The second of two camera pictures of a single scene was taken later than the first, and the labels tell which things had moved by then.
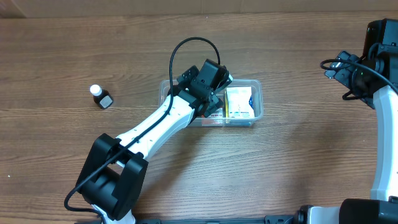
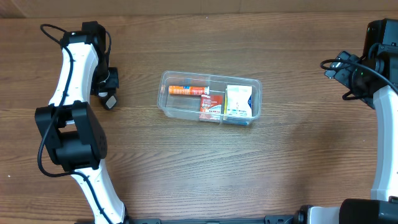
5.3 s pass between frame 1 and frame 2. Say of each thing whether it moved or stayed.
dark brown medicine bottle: moved
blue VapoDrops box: moved
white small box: stayed
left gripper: moved
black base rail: stayed
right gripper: stayed
